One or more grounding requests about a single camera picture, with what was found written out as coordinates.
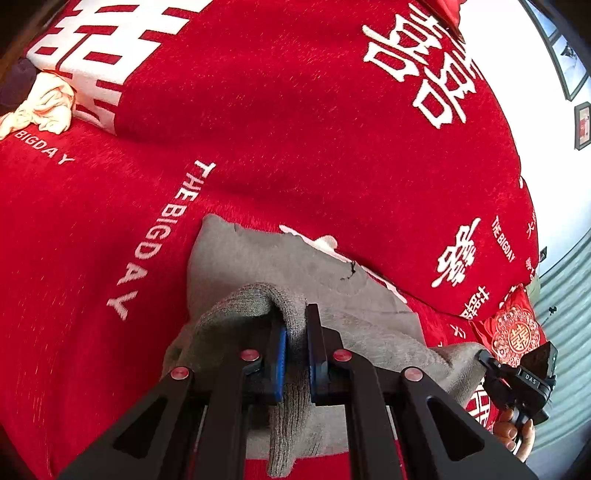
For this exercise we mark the dark framed wall picture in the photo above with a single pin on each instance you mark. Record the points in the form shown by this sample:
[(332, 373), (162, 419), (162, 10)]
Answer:
[(570, 69), (547, 25), (582, 127)]

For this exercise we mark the person's right hand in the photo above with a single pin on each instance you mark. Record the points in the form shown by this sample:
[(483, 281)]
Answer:
[(505, 432)]

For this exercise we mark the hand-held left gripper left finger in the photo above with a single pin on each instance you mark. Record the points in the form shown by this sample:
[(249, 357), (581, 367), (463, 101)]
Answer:
[(279, 361)]

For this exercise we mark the grey blue striped curtain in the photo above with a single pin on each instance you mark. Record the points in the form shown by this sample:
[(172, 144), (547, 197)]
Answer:
[(568, 300)]

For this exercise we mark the plain red pillow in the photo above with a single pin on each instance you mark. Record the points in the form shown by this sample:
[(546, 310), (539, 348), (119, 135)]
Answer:
[(445, 11)]

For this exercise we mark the cream crumpled cloth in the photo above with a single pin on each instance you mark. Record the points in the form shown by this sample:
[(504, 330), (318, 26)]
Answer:
[(41, 106)]

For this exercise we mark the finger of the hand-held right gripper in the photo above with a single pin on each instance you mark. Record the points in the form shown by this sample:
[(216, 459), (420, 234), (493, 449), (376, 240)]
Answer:
[(490, 361)]

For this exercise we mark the dark purple cloth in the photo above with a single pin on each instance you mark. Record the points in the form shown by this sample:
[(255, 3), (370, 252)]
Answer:
[(18, 81)]

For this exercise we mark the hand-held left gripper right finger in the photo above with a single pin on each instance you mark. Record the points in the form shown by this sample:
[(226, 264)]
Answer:
[(316, 365)]

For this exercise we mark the grey knit sweater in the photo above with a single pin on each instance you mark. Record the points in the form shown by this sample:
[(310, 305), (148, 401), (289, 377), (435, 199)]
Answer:
[(258, 263)]

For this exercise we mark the red embroidered cushion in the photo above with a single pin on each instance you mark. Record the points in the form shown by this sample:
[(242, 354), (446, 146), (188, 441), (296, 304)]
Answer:
[(508, 333)]

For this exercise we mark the red printed blanket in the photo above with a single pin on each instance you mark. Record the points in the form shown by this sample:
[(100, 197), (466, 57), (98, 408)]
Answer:
[(277, 138)]

